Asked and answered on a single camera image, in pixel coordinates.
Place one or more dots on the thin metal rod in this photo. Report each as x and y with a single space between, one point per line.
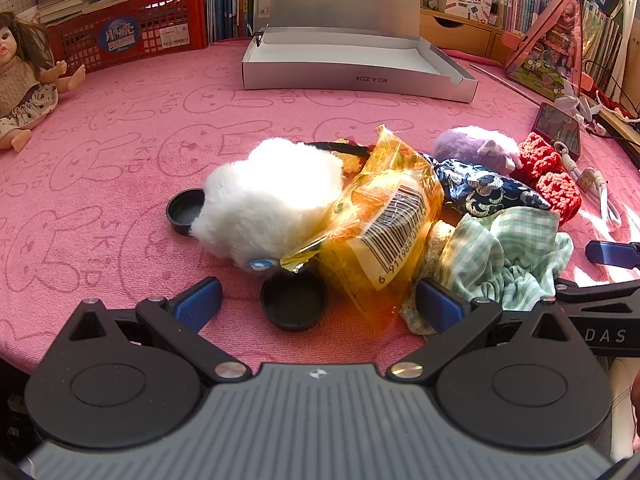
505 84

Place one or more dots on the purple plush toy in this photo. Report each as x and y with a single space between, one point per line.
470 147

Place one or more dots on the white fluffy plush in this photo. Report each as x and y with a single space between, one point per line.
270 195

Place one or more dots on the smartphone in red case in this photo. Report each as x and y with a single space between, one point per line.
557 127

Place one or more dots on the brown-haired baby doll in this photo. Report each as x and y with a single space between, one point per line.
20 80

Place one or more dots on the white paper windmill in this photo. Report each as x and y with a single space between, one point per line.
575 102

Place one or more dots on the red plastic crate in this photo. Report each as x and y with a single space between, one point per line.
150 30

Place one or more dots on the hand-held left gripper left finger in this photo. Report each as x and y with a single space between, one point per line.
200 304

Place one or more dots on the silver cardboard box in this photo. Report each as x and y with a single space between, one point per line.
345 55

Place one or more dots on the yellow snack packet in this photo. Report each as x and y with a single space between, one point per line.
385 220

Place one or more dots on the green checked cloth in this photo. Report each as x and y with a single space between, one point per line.
505 255

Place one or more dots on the red crochet piece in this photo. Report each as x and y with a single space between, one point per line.
550 180

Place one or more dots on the pink triangular toy house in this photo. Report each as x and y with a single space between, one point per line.
550 55

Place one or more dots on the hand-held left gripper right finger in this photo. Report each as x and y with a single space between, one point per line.
440 306

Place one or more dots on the black round lid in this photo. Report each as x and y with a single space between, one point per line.
185 210
292 302

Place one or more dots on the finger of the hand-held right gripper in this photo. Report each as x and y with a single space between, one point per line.
600 294
612 253

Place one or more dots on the white desk lamp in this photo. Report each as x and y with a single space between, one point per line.
624 35

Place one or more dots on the black binder clip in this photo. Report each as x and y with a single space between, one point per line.
258 36

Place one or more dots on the yellow red crochet hair band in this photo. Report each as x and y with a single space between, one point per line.
345 149

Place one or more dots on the wooden desktop drawer organizer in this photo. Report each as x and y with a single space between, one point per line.
460 35

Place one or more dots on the pink rabbit print towel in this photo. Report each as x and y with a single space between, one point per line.
125 160

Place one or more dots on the blue patterned fabric pouch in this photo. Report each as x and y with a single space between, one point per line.
480 185

